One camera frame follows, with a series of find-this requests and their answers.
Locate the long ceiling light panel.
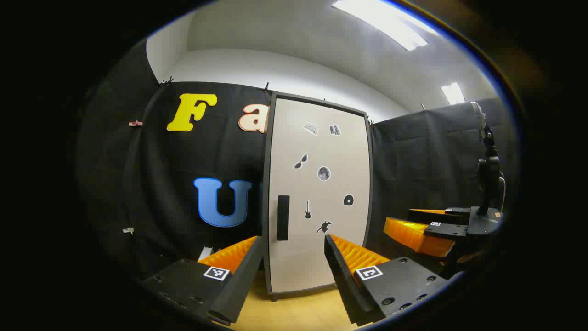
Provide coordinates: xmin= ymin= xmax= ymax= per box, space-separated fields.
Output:
xmin=332 ymin=0 xmax=439 ymax=51

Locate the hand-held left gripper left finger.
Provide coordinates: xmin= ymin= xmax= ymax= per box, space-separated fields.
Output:
xmin=140 ymin=235 xmax=267 ymax=327

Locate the white cabinet door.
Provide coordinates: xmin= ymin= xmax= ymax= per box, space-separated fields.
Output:
xmin=268 ymin=97 xmax=370 ymax=293

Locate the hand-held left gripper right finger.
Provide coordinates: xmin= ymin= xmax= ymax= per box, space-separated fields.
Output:
xmin=324 ymin=234 xmax=464 ymax=328

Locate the small ceiling light panel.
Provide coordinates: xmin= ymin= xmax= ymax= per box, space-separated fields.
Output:
xmin=441 ymin=83 xmax=465 ymax=105

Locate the black backdrop cloth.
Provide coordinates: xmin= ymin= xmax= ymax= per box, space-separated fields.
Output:
xmin=77 ymin=39 xmax=520 ymax=288

